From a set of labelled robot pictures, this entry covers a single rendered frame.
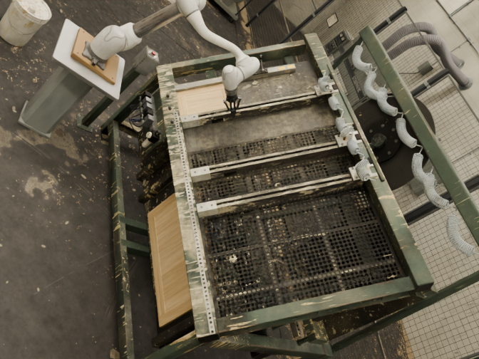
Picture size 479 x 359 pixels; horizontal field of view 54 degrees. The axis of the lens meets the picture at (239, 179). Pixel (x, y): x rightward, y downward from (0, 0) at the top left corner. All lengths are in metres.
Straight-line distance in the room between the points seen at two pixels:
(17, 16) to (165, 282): 2.40
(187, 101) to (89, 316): 1.67
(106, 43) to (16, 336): 1.89
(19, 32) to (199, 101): 1.61
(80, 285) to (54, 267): 0.21
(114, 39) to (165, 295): 1.74
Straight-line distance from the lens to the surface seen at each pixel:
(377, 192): 3.01
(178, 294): 3.19
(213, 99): 3.60
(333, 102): 3.29
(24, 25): 4.30
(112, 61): 3.64
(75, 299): 3.30
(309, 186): 3.00
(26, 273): 3.21
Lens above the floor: 2.58
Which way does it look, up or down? 28 degrees down
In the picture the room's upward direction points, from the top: 54 degrees clockwise
